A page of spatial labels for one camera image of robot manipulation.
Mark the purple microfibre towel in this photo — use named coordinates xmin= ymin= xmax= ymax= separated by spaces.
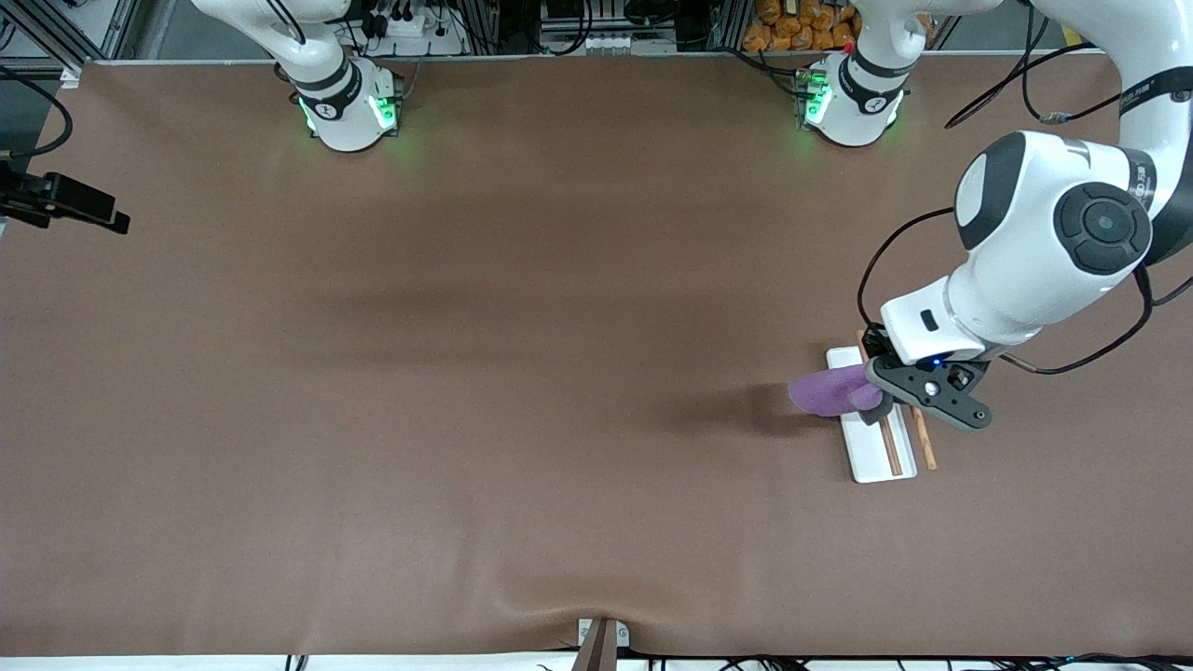
xmin=788 ymin=365 xmax=884 ymax=418

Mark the wooden rack rod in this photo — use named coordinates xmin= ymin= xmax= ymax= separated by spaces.
xmin=856 ymin=330 xmax=904 ymax=477
xmin=910 ymin=406 xmax=939 ymax=471

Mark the white towel rack base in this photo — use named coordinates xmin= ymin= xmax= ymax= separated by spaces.
xmin=827 ymin=346 xmax=919 ymax=485

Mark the orange packets pile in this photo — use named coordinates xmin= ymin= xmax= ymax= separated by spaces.
xmin=743 ymin=0 xmax=863 ymax=53

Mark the metal table clamp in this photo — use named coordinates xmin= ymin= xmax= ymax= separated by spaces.
xmin=570 ymin=617 xmax=631 ymax=671

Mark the brown table cover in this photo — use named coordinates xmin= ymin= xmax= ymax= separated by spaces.
xmin=0 ymin=51 xmax=1193 ymax=658

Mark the white terminal block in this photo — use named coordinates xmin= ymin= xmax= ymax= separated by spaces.
xmin=541 ymin=33 xmax=681 ymax=55

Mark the aluminium frame profile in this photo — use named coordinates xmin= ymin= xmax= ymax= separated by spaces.
xmin=0 ymin=0 xmax=141 ymax=75

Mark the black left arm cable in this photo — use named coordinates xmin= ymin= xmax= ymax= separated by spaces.
xmin=857 ymin=207 xmax=1193 ymax=377

